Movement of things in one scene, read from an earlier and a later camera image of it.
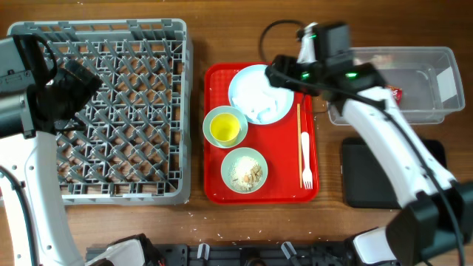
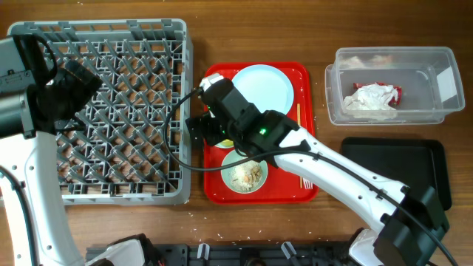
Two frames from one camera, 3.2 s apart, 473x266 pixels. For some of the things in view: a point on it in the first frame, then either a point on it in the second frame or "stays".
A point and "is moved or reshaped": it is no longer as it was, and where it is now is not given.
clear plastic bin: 428,77 stays
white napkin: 261,98 is moved or reshaped
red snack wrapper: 397,93 stays
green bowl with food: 244,171 stays
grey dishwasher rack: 134,147 stays
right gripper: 288,66 to 206,121
